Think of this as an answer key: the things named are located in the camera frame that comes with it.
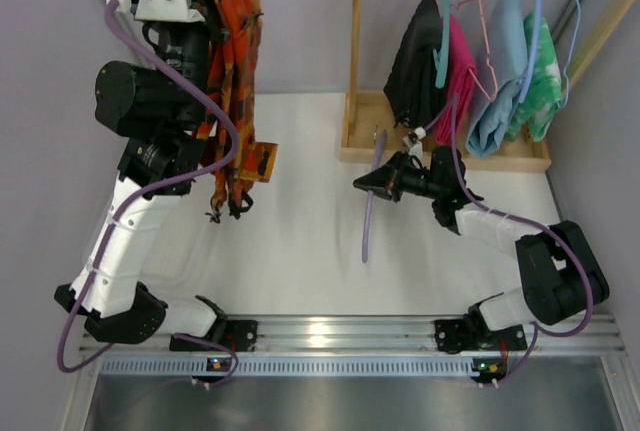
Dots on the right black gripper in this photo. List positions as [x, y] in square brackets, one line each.
[396, 182]

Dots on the orange camouflage trousers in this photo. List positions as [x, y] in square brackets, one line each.
[231, 85]

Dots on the lilac plastic hanger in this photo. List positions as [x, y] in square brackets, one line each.
[380, 138]

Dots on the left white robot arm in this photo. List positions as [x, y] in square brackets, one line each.
[158, 109]

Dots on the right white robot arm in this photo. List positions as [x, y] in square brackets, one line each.
[559, 274]

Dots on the black trousers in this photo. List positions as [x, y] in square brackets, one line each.
[411, 90]

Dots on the light blue trousers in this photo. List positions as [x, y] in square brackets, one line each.
[501, 68]

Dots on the magenta trousers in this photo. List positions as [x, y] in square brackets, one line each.
[460, 83]

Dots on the blue plastic hanger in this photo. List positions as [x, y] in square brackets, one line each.
[533, 51]

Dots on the teal plastic hanger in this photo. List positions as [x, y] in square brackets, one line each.
[441, 56]

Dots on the green tie-dye garment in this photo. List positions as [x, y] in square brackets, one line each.
[544, 95]

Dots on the white plastic basket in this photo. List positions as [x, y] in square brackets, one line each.
[170, 251]

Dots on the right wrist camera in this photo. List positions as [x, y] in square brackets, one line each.
[414, 141]

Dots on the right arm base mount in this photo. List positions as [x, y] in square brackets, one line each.
[453, 336]

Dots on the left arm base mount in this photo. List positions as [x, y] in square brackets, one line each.
[238, 335]

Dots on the pink wire hanger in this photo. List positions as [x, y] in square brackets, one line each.
[482, 36]

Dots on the light blue wire hanger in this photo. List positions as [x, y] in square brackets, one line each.
[573, 15]

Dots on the grey slotted cable duct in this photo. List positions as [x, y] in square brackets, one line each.
[299, 366]

